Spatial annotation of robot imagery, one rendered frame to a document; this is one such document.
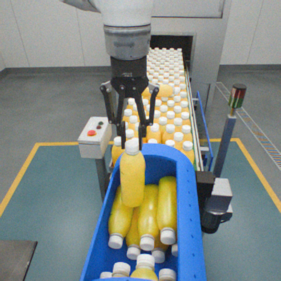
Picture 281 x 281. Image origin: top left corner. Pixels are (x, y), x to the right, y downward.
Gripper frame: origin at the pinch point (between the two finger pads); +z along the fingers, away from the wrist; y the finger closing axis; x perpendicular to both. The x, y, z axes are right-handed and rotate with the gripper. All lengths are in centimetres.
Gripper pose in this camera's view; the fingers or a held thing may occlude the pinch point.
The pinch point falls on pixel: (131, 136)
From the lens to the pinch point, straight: 57.5
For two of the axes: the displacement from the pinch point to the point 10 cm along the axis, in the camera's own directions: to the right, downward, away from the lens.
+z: 0.0, 8.1, 5.9
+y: 9.9, 0.6, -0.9
